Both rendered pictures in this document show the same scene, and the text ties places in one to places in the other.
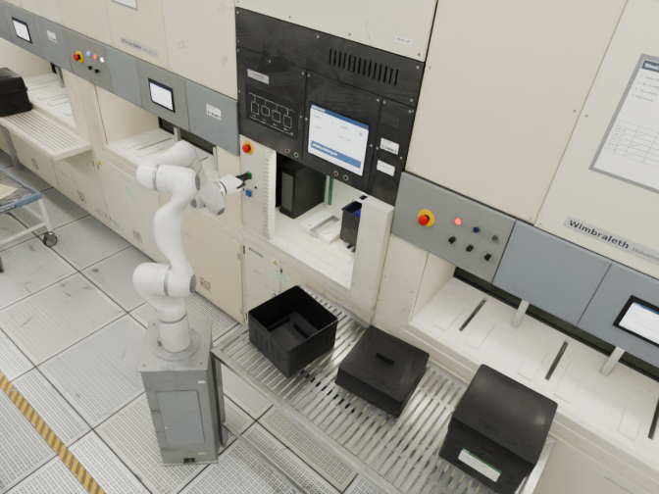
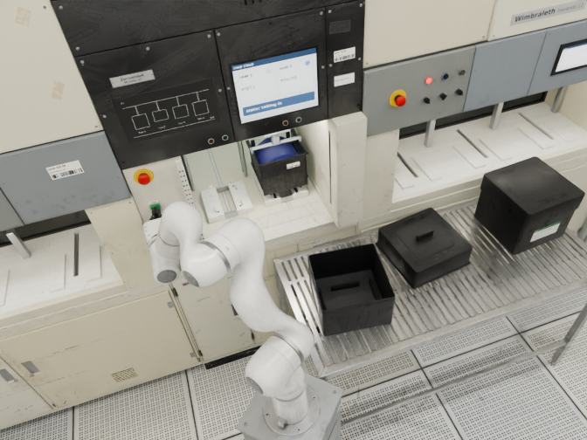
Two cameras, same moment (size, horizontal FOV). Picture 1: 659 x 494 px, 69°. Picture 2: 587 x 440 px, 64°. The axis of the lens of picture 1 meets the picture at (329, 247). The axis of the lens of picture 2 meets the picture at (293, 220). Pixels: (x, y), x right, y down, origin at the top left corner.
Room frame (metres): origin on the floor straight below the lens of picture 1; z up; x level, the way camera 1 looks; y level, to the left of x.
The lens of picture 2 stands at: (0.84, 1.09, 2.35)
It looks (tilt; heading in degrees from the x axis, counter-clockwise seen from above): 45 degrees down; 311
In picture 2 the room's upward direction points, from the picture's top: 6 degrees counter-clockwise
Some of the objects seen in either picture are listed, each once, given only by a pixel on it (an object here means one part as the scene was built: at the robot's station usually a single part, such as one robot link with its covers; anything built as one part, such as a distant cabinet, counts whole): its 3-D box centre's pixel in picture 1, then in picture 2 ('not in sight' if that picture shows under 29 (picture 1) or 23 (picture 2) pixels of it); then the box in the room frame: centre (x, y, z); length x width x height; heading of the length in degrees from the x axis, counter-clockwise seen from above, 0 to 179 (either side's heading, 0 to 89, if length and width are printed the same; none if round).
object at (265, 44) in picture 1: (355, 211); (238, 165); (2.20, -0.12, 0.98); 0.95 x 0.88 x 1.95; 145
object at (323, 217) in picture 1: (326, 225); (226, 200); (2.15, 0.03, 0.89); 0.22 x 0.21 x 0.04; 145
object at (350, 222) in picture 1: (371, 220); (277, 157); (2.00, -0.19, 1.06); 0.24 x 0.20 x 0.32; 55
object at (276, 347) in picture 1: (292, 328); (348, 288); (1.42, 0.12, 0.85); 0.28 x 0.28 x 0.17; 47
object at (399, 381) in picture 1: (383, 366); (423, 243); (1.29, -0.27, 0.83); 0.29 x 0.29 x 0.13; 62
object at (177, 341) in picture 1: (174, 328); (289, 395); (1.35, 0.61, 0.85); 0.19 x 0.19 x 0.18
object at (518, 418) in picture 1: (495, 429); (524, 205); (1.01, -0.66, 0.89); 0.29 x 0.29 x 0.25; 59
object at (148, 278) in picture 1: (160, 290); (276, 373); (1.35, 0.64, 1.07); 0.19 x 0.12 x 0.24; 88
